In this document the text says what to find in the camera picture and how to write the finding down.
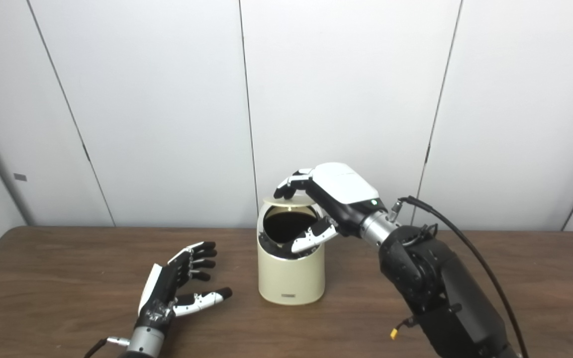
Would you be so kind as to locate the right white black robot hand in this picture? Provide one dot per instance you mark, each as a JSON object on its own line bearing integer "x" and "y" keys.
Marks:
{"x": 346, "y": 186}

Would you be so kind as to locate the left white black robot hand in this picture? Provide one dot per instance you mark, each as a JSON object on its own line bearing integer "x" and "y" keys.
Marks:
{"x": 159, "y": 293}

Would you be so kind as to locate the cream round bin lid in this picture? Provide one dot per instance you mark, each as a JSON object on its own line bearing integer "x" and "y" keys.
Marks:
{"x": 296, "y": 201}

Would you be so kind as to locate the cream-colored round bin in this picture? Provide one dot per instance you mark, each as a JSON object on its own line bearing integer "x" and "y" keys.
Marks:
{"x": 291, "y": 278}

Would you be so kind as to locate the black wall panel hinge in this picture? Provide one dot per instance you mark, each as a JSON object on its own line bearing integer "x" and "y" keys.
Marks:
{"x": 428, "y": 154}
{"x": 85, "y": 152}

